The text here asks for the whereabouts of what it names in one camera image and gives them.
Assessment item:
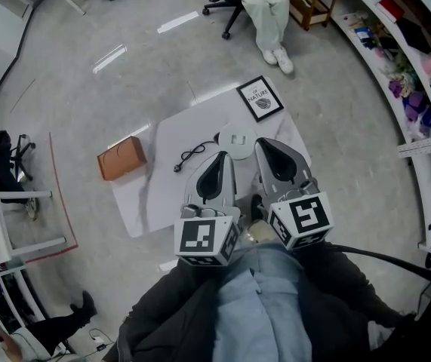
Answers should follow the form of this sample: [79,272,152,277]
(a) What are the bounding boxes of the person's left forearm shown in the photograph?
[119,258,220,362]

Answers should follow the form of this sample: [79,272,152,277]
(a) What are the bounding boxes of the orange box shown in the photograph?
[97,135,148,182]

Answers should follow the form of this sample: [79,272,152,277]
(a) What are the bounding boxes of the black framed leaf picture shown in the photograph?
[236,75,285,123]

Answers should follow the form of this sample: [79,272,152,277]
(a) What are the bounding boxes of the red floor tape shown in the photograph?
[24,132,79,263]

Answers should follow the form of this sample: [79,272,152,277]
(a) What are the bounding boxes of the black flat box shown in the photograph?
[396,17,431,54]

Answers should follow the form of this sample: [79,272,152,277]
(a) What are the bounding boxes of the white shelving unit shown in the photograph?
[331,0,431,256]

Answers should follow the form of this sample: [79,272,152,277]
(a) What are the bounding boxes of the person's torso blue shirt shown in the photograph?
[213,245,312,362]

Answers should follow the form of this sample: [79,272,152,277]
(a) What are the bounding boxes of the white electric kettle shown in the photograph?
[214,122,258,164]

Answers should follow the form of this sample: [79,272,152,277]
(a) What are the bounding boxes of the person's legs beige trousers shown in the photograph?
[243,193,276,248]

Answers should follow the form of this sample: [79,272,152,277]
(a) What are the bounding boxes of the wooden side stool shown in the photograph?
[279,0,343,32]

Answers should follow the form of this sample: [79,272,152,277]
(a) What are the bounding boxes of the white marble coffee table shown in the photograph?
[111,75,312,239]

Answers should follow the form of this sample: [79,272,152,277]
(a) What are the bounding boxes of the purple flower bundle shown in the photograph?
[383,62,431,143]

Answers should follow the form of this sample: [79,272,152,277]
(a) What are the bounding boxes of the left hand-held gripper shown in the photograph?
[174,150,243,267]

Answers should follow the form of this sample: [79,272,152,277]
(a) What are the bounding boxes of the black power cord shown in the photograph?
[173,140,216,173]

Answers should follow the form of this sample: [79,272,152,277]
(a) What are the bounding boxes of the person's right forearm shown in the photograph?
[294,241,405,327]

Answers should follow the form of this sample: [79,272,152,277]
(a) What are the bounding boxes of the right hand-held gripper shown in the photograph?
[254,137,333,251]

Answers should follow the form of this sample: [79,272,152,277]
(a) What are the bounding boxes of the white frame desk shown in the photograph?
[0,189,67,267]

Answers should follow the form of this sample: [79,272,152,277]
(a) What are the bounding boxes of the red book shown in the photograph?
[375,0,405,24]

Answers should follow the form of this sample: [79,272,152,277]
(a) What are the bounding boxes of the right hand-held gripper black cable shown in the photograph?
[324,241,431,284]

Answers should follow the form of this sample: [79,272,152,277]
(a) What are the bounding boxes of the black office chair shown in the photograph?
[9,133,37,183]
[202,0,246,41]

